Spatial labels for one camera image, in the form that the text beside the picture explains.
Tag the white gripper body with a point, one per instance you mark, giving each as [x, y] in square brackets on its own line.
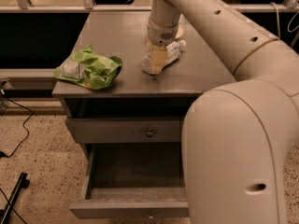
[159, 34]

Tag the clear plastic water bottle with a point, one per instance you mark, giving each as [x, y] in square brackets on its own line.
[174, 49]

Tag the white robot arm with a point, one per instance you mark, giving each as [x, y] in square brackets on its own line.
[235, 138]

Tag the grey wooden drawer cabinet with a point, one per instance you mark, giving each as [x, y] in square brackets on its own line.
[135, 94]

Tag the closed grey top drawer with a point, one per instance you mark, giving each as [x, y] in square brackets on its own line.
[96, 131]

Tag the open grey middle drawer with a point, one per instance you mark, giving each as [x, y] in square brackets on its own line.
[133, 181]

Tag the white paper bowl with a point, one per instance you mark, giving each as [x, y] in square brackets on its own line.
[180, 33]

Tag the green chip bag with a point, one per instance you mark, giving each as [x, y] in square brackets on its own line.
[89, 70]

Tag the metal window railing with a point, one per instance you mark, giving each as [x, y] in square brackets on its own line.
[78, 0]

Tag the black stand leg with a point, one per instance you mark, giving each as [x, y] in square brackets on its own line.
[22, 183]

